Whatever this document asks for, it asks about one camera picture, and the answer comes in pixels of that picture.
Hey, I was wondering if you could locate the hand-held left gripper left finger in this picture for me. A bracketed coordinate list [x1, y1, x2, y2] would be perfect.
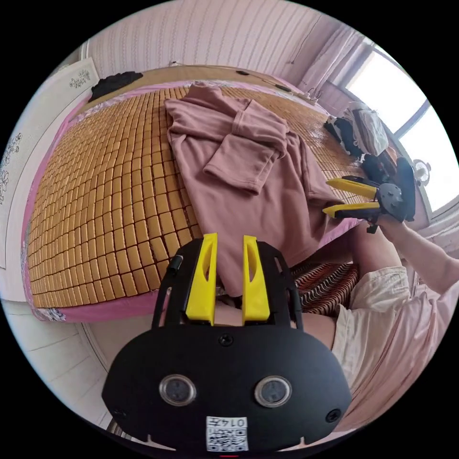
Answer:
[185, 233, 219, 326]

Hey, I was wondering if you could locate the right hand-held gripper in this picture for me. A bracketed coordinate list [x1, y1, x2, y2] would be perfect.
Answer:
[321, 177, 408, 234]

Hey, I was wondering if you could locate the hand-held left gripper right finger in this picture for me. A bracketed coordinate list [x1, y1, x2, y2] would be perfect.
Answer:
[242, 235, 271, 327]

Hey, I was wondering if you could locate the pink shirt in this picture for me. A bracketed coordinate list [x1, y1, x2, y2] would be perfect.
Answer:
[164, 80, 363, 299]

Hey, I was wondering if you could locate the person's right forearm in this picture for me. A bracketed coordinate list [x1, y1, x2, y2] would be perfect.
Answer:
[389, 222, 459, 284]

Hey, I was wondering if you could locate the person's right hand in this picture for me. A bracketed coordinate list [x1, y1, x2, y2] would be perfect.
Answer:
[379, 214, 408, 238]

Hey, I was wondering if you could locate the pile of clothes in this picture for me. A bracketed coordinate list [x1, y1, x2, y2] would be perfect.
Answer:
[322, 101, 404, 180]

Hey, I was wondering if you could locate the small white fan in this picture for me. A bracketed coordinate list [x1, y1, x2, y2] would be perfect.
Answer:
[411, 159, 432, 186]

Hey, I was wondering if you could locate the window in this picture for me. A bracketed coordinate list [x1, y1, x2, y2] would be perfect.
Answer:
[346, 43, 459, 216]

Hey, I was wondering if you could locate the person's body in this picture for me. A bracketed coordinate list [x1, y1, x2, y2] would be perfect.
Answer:
[215, 215, 459, 433]

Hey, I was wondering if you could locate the bed with woven mat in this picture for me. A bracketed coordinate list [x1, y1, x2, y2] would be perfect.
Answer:
[20, 66, 428, 322]

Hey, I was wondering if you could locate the pink curtain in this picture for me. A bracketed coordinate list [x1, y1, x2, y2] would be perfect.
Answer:
[297, 23, 375, 105]

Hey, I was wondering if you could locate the white cupboard with floral print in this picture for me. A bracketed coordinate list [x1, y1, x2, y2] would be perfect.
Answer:
[0, 57, 101, 270]

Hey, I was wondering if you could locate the black garment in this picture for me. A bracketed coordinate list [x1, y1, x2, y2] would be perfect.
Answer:
[87, 71, 144, 104]

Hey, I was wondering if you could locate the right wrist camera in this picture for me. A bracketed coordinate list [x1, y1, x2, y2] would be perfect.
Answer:
[395, 157, 417, 221]

